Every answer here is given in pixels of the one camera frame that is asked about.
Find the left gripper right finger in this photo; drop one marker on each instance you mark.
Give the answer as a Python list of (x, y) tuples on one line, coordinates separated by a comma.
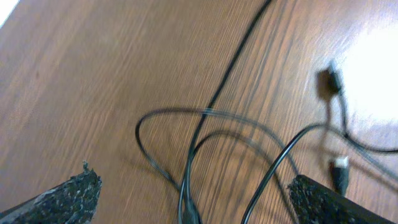
[(315, 203)]

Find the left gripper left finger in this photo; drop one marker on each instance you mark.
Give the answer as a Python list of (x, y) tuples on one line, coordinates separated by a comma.
[(73, 201)]

